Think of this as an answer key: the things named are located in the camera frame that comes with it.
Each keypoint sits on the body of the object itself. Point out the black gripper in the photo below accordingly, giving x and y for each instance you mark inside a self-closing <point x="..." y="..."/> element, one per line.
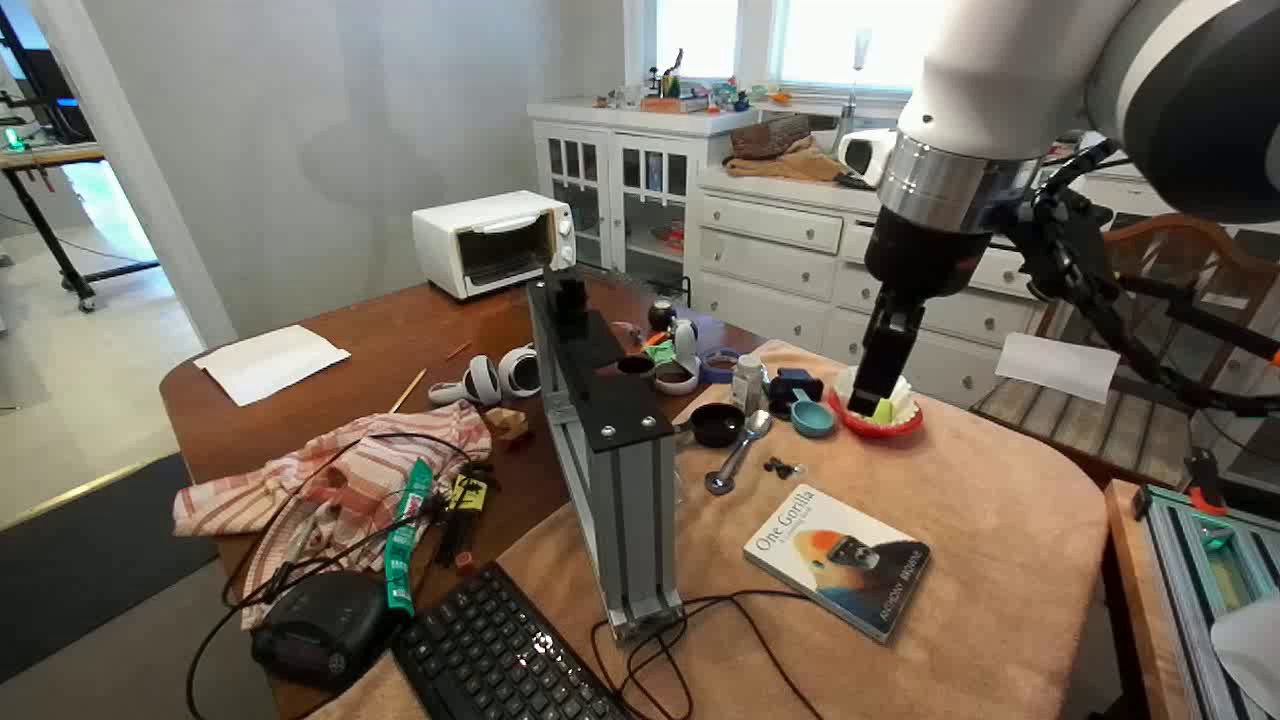
<point x="920" y="253"/>

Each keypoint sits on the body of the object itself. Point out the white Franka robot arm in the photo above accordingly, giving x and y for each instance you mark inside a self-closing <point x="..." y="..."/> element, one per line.
<point x="1042" y="67"/>

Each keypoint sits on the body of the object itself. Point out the red bowl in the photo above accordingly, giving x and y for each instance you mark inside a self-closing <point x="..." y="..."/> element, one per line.
<point x="881" y="432"/>

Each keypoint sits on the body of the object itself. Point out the glass salt shaker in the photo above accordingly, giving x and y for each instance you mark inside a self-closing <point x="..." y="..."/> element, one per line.
<point x="748" y="384"/>

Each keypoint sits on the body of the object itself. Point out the black binder clip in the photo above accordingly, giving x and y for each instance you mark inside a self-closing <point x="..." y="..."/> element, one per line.
<point x="778" y="466"/>

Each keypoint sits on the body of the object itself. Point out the white drawer dresser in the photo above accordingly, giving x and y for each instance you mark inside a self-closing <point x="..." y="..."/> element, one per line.
<point x="774" y="260"/>

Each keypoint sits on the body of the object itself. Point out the metal spoon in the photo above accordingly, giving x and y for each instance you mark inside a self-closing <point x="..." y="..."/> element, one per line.
<point x="737" y="458"/>

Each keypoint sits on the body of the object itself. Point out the black measuring cup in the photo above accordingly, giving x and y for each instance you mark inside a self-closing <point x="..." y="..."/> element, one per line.
<point x="717" y="425"/>

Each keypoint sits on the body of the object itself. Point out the white paper sheet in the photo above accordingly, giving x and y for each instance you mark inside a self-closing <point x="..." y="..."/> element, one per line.
<point x="1057" y="366"/>
<point x="275" y="362"/>

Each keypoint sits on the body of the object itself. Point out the paperback book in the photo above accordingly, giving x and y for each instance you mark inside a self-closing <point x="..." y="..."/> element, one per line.
<point x="840" y="562"/>

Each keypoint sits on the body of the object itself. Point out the wooden chair striped cushion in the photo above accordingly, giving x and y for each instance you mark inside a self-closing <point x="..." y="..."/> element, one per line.
<point x="1067" y="432"/>

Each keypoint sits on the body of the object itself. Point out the white curved plastic holder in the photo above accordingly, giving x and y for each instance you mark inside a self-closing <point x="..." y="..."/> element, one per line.
<point x="682" y="362"/>

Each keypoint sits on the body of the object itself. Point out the beige towel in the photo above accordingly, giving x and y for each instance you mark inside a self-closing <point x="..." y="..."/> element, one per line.
<point x="987" y="562"/>

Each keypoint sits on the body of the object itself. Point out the small green toy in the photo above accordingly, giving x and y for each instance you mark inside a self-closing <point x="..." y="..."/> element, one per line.
<point x="662" y="348"/>

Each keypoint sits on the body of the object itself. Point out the black sphere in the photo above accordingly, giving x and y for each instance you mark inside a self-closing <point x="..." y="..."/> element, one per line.
<point x="662" y="316"/>

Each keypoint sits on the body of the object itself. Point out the black cylinder cup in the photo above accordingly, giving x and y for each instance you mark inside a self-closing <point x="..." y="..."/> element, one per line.
<point x="636" y="362"/>

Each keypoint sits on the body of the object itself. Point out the brown basket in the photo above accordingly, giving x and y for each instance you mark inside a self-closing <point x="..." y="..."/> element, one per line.
<point x="783" y="147"/>

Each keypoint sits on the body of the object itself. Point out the white glass door cabinet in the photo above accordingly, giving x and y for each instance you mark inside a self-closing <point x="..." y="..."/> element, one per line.
<point x="624" y="184"/>

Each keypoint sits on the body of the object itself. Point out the black mounting pole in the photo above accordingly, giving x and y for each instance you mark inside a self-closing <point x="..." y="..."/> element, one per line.
<point x="1200" y="314"/>

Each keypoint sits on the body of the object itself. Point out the wooden platform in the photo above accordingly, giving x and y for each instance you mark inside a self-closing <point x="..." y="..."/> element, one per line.
<point x="1132" y="603"/>

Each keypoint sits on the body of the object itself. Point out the brown round nut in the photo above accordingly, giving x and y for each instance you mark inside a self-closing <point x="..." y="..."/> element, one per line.
<point x="506" y="425"/>

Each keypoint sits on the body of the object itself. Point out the white headphones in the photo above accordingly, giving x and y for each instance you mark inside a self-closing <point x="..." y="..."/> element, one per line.
<point x="487" y="376"/>

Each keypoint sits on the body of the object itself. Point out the white toaster oven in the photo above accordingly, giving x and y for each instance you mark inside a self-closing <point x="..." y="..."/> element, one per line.
<point x="487" y="243"/>

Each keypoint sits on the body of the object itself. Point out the yellow black tag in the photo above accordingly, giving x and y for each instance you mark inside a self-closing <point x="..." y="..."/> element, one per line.
<point x="466" y="495"/>

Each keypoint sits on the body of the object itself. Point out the wooden pencil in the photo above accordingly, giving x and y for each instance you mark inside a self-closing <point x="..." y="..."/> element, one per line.
<point x="409" y="390"/>

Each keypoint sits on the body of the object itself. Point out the black keyboard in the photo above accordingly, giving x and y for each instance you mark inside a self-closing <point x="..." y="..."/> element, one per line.
<point x="494" y="654"/>

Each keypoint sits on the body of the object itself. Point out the green plastic tool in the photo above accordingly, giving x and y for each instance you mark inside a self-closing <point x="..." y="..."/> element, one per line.
<point x="405" y="532"/>

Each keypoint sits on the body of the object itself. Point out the pink striped cloth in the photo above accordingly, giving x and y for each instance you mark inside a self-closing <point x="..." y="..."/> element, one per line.
<point x="360" y="466"/>

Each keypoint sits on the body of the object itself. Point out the black clock radio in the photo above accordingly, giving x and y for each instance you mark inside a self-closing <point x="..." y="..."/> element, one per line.
<point x="320" y="625"/>

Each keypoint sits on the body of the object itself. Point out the wooden desk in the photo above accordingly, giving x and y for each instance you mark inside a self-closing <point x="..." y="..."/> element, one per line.
<point x="53" y="154"/>

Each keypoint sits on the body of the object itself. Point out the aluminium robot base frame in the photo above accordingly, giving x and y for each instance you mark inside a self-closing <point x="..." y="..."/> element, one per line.
<point x="1212" y="562"/>

